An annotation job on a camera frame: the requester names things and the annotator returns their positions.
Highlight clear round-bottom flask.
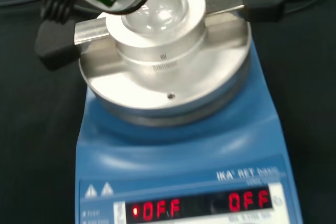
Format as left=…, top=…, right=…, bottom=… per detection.
left=121, top=0, right=189, bottom=34

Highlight aluminium heating block, black handles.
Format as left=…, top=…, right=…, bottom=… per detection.
left=35, top=0, right=286, bottom=91

